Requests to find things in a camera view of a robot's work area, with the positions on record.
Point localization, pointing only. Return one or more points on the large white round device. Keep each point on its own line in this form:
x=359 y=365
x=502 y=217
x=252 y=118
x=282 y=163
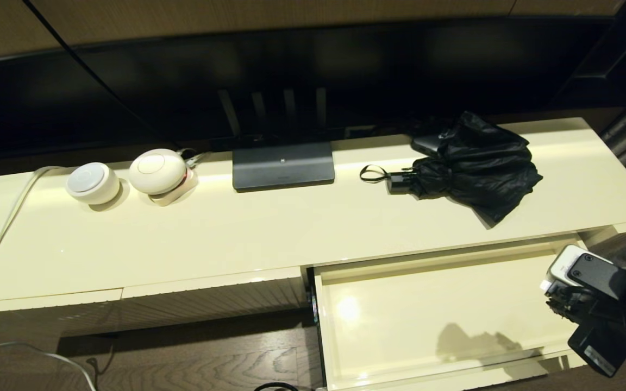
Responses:
x=155 y=171

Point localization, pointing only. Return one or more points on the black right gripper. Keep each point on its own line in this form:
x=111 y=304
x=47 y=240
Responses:
x=601 y=331

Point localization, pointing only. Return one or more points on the black umbrella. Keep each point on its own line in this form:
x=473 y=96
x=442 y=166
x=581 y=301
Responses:
x=476 y=163

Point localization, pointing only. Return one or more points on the small white round speaker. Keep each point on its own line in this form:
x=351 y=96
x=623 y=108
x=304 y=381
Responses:
x=93 y=184

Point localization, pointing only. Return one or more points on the small black set-top box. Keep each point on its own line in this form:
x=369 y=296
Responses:
x=426 y=145

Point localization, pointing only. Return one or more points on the dark grey antenna router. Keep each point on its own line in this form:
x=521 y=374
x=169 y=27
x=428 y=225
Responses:
x=283 y=168

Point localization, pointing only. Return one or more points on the black flat television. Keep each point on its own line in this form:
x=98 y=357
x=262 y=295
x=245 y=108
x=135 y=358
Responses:
x=345 y=65

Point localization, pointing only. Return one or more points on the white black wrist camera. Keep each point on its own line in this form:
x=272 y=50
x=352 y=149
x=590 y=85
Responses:
x=590 y=271

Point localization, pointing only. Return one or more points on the beige device base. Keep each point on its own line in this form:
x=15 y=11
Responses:
x=182 y=191

